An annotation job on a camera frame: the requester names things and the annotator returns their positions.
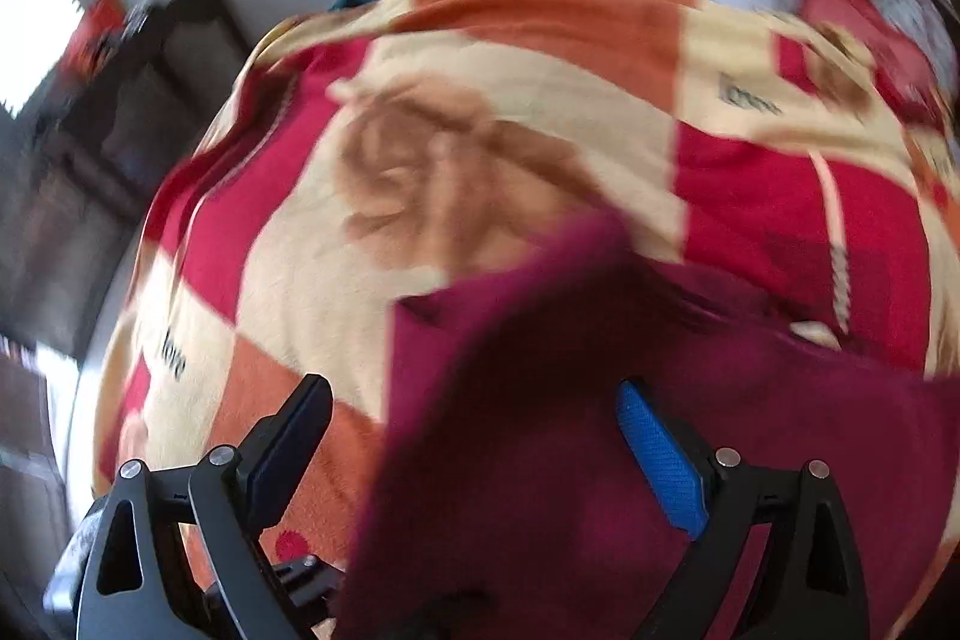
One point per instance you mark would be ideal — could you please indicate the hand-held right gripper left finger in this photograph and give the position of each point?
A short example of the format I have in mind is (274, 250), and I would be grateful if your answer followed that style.
(281, 460)

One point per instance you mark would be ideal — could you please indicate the red orange printed blanket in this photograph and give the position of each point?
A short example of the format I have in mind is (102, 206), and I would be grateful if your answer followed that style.
(525, 123)

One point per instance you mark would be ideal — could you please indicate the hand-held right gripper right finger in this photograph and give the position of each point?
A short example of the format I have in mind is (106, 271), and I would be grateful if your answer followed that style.
(660, 460)

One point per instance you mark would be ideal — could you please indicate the maroon fleece garment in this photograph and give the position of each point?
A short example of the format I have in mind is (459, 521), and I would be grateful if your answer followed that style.
(562, 460)

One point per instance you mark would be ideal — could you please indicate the bright window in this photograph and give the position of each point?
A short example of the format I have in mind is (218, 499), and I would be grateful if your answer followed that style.
(37, 25)

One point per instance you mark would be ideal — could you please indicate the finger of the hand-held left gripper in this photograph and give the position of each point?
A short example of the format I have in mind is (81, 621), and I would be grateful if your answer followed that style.
(307, 584)

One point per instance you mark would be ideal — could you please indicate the red ruffled pillow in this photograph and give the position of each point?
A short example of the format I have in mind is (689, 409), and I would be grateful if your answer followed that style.
(847, 3)

